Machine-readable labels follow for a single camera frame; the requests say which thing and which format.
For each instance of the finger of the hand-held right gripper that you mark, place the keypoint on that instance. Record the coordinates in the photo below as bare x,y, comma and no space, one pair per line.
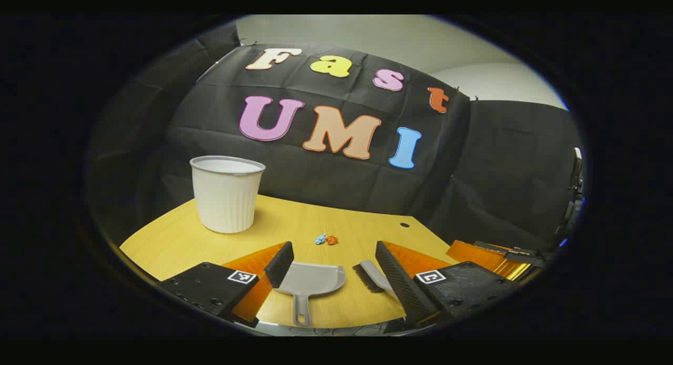
489,257

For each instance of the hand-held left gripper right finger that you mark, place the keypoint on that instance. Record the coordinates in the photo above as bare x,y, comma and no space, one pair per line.
399,281

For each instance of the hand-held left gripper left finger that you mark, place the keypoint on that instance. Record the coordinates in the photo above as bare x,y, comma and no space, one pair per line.
280,262

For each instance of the small grey broom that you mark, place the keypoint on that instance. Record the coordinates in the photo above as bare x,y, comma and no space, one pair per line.
374,274

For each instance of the grey plastic dustpan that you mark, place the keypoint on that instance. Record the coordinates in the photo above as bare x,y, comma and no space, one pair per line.
315,278

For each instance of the blue paper ball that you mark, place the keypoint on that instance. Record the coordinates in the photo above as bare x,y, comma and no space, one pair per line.
320,239

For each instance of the orange paper ball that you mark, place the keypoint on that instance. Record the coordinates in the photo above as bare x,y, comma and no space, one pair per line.
332,240

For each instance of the white ribbed garbage bin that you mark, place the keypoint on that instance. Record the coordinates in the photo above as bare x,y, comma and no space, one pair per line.
227,196

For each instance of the wooden desktop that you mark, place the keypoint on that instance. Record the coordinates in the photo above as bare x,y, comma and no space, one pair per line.
326,218

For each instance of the black backdrop cloth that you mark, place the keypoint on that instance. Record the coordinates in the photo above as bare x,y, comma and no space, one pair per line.
342,189

